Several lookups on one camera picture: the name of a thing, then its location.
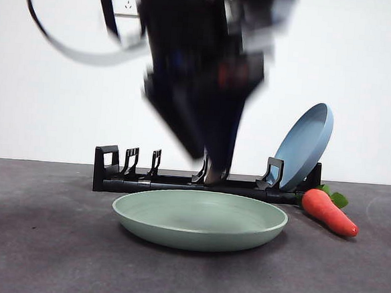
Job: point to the black plate rack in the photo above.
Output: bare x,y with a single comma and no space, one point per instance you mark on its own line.
119,184

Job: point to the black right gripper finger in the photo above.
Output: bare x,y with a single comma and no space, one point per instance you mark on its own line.
228,128

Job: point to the blue plate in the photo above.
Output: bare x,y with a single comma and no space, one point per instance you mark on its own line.
303,147

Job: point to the orange toy carrot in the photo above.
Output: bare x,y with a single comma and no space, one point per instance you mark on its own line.
328,213

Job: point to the green plate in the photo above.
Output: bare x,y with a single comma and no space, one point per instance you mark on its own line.
196,233

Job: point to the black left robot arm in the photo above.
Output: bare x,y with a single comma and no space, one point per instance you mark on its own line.
184,25

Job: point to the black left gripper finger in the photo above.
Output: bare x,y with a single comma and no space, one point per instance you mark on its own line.
177,118

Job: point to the white wall socket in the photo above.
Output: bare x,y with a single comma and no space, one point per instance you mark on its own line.
128,1

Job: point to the cream plate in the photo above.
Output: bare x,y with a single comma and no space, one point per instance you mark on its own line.
213,178

